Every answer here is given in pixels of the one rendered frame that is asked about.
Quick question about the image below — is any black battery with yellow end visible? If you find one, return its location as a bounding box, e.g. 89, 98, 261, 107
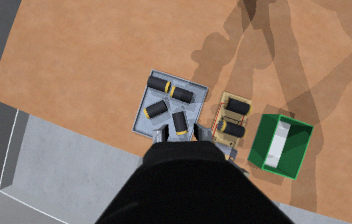
170, 86, 194, 104
225, 98, 253, 116
144, 100, 168, 119
218, 120, 245, 138
147, 76, 171, 93
172, 111, 188, 135

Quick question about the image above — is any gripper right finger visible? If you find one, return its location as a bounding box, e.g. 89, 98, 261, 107
194, 123, 212, 142

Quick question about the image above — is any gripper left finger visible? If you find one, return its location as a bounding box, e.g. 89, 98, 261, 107
152, 124, 169, 144

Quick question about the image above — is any green open box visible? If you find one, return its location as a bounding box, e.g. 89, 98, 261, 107
247, 114, 314, 180

